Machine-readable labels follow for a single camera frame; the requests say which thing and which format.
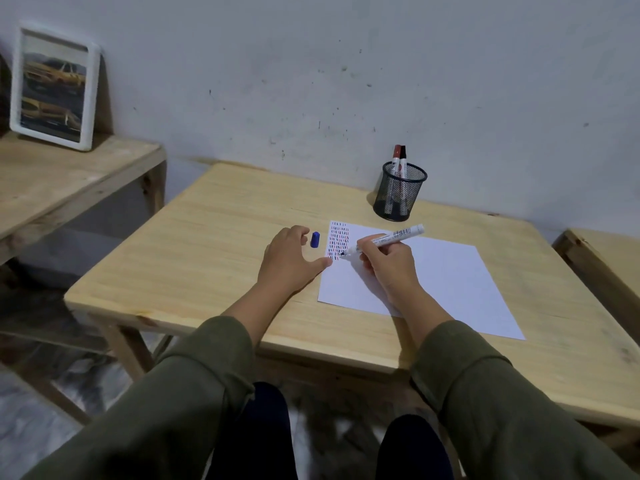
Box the person's left hand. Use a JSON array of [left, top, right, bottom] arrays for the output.
[[257, 225, 333, 296]]

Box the person's right hand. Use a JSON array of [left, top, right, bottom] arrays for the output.
[[357, 234, 423, 308]]

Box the white marker pen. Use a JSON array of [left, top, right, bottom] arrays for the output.
[[340, 224, 426, 258]]

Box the person's left forearm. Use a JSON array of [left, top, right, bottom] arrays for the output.
[[22, 282, 302, 480]]

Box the person's right forearm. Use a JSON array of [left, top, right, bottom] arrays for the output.
[[388, 286, 640, 480]]

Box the black mesh pen holder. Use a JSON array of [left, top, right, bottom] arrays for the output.
[[372, 162, 428, 223]]

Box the white paper sheet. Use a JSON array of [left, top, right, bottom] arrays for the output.
[[317, 220, 526, 341]]

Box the red capped marker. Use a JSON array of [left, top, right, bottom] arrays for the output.
[[384, 145, 402, 215]]

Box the black capped marker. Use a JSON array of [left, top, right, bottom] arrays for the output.
[[398, 146, 409, 217]]

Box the light wooden work table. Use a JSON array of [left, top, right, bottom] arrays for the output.
[[63, 162, 640, 450]]

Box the person's left leg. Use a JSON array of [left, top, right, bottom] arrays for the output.
[[206, 382, 299, 480]]

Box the person's leg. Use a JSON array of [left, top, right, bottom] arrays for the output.
[[375, 414, 455, 480], [206, 382, 299, 480]]

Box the person's right leg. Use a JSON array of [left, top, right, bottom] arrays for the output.
[[375, 414, 455, 480]]

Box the white framed car picture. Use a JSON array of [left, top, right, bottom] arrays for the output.
[[9, 25, 101, 152]]

